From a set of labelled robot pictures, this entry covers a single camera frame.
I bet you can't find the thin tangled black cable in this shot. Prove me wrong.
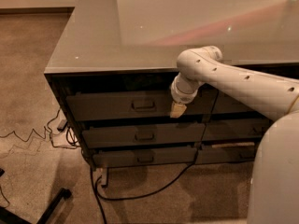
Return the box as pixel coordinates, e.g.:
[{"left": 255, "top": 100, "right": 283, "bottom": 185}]
[{"left": 0, "top": 107, "right": 80, "bottom": 209}]

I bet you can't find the black power adapter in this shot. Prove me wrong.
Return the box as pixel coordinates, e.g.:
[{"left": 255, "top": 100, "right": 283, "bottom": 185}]
[{"left": 57, "top": 119, "right": 67, "bottom": 132}]

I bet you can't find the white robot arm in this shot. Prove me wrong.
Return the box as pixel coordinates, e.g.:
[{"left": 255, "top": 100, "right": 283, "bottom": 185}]
[{"left": 170, "top": 46, "right": 299, "bottom": 224}]

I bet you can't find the grey drawer cabinet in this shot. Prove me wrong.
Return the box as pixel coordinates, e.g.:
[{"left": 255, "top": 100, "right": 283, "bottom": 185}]
[{"left": 44, "top": 0, "right": 299, "bottom": 189}]

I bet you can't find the black stand leg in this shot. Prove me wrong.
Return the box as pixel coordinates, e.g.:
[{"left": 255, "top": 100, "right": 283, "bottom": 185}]
[{"left": 0, "top": 188, "right": 72, "bottom": 224}]

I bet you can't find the thick black floor cable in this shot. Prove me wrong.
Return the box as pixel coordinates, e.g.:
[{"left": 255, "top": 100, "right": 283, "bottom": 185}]
[{"left": 89, "top": 154, "right": 199, "bottom": 224}]

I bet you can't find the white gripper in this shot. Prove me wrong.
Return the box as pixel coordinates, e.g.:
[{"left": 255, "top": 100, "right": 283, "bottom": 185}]
[{"left": 170, "top": 73, "right": 204, "bottom": 119}]

